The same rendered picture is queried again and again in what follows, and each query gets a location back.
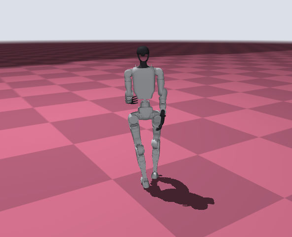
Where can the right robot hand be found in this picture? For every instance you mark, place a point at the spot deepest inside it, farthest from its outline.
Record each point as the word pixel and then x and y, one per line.
pixel 162 120

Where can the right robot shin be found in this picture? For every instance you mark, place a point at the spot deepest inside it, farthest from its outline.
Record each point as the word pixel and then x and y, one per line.
pixel 155 156

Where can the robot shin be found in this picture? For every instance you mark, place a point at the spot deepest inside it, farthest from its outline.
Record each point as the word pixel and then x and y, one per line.
pixel 155 156
pixel 141 163

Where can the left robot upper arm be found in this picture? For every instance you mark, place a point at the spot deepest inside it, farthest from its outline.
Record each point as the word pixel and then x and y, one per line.
pixel 128 83

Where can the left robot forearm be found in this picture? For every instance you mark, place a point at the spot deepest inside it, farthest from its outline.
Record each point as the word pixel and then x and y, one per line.
pixel 128 99

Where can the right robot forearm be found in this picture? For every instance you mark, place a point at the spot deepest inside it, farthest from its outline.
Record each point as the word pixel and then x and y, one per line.
pixel 163 100

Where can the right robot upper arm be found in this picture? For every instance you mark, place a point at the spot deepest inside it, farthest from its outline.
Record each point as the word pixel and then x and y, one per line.
pixel 160 80

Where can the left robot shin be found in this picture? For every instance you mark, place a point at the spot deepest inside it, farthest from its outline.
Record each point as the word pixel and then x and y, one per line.
pixel 141 163

